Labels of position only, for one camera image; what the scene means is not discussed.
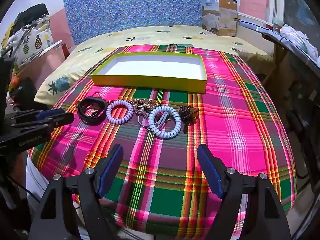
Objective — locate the white lid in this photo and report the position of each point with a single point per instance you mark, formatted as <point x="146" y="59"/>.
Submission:
<point x="51" y="47"/>

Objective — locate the yellow-green shallow cardboard box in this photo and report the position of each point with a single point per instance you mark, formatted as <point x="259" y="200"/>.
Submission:
<point x="150" y="83"/>

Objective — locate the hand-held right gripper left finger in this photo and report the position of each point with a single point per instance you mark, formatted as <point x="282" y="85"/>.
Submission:
<point x="111" y="167"/>

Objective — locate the black wrist band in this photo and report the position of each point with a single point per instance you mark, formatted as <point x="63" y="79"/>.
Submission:
<point x="86" y="118"/>

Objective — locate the blue striped cloth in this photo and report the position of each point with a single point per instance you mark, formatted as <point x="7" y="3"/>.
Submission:
<point x="262" y="31"/>

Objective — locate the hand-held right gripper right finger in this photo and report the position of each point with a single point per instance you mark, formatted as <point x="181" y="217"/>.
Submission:
<point x="210" y="172"/>

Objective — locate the pink bin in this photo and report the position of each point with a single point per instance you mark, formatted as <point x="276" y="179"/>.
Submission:
<point x="47" y="67"/>

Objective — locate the bedding set package box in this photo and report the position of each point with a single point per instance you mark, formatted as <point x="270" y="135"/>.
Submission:
<point x="222" y="17"/>

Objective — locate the blue floral headboard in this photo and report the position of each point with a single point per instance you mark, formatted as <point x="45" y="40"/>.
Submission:
<point x="137" y="2"/>

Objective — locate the pink green plaid blanket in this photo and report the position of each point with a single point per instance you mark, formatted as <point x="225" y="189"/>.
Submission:
<point x="225" y="130"/>

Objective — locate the small red box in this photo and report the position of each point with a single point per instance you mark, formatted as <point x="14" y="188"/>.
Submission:
<point x="65" y="50"/>

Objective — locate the white pineapple print fabric bag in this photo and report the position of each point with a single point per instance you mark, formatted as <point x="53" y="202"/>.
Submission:
<point x="32" y="42"/>

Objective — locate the white crumpled cloth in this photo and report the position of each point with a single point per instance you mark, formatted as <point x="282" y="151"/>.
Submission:
<point x="297" y="38"/>

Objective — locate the yellow pineapple print bedsheet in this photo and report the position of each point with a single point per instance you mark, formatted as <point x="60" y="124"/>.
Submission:
<point x="150" y="36"/>

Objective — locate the black bag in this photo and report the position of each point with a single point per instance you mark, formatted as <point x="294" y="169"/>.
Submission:
<point x="35" y="11"/>

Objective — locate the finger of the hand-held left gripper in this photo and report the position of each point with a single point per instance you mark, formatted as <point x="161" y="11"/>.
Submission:
<point x="65" y="118"/>
<point x="50" y="114"/>

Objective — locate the brown hair claw clip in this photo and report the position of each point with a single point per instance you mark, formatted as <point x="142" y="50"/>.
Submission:
<point x="186" y="111"/>

